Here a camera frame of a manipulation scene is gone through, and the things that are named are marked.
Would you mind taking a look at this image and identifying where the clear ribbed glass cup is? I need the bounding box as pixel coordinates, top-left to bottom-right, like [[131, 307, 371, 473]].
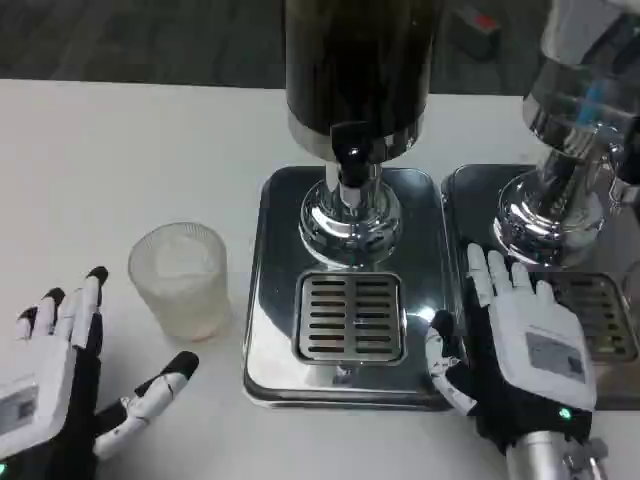
[[127, 222, 234, 343]]

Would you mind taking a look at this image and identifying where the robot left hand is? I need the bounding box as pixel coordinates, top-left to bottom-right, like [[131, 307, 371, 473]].
[[0, 266, 201, 480]]

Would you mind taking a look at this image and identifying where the clear steel drink dispenser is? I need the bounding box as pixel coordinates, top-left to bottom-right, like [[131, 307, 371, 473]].
[[492, 0, 640, 268]]

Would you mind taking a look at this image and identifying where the black box with red label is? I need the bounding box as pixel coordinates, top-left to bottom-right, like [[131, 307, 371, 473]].
[[446, 0, 503, 62]]

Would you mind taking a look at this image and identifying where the dark drink dispenser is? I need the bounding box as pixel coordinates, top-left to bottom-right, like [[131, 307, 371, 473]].
[[283, 0, 435, 266]]

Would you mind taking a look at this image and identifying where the black dispenser tap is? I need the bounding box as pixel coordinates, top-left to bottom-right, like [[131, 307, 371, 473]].
[[331, 122, 372, 206]]

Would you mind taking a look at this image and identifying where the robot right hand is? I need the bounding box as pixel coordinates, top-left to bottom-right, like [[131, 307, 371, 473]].
[[425, 242, 599, 457]]

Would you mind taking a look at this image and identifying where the slotted steel drain grid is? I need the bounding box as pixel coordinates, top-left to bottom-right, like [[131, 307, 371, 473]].
[[292, 271, 410, 364], [552, 272, 639, 362]]

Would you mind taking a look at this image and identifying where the steel drip tray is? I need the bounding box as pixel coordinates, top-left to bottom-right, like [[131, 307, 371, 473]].
[[440, 164, 640, 412], [243, 165, 469, 412]]

